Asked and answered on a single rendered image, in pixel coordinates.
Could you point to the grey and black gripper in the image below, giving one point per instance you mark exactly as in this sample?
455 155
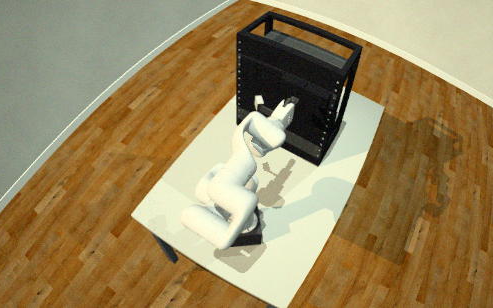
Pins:
285 115

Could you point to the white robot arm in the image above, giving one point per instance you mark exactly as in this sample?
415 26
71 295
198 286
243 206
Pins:
226 193

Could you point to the black equipment rack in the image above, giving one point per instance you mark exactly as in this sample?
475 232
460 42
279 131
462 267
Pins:
321 69

